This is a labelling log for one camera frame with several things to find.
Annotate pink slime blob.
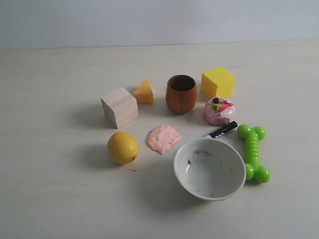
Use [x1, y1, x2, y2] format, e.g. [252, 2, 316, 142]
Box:
[147, 124, 181, 154]

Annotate orange sponge wedge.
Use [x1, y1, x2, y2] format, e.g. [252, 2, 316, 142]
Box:
[134, 79, 155, 104]

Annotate brown wooden cup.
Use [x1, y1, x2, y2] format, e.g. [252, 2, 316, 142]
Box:
[165, 74, 197, 114]

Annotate light wooden cube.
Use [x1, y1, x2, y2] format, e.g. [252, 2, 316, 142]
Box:
[100, 87, 139, 129]

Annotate yellow lemon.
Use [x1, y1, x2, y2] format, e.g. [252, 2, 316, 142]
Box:
[107, 131, 139, 164]

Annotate pink toy strawberry cake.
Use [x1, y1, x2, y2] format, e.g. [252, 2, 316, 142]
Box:
[203, 96, 235, 126]

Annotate yellow sponge cube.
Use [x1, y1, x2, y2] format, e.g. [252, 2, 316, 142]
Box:
[200, 66, 237, 99]

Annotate white ceramic bowl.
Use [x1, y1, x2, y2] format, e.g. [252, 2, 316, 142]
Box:
[173, 136, 246, 201]

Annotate black blue marker pen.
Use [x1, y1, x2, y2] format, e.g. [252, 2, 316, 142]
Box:
[204, 121, 238, 138]

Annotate green bone dog toy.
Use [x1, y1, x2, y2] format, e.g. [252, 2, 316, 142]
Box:
[237, 124, 271, 183]

